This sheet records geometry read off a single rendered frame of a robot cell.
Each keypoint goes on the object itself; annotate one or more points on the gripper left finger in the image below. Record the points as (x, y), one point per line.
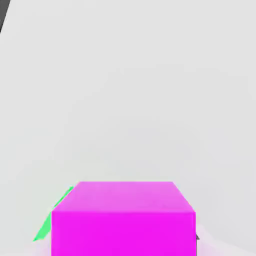
(43, 250)

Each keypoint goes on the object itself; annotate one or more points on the small green cube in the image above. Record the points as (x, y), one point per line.
(45, 228)

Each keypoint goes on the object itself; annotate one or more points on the small magenta cube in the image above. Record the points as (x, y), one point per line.
(123, 230)

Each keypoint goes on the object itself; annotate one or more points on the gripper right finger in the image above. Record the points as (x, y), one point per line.
(208, 247)

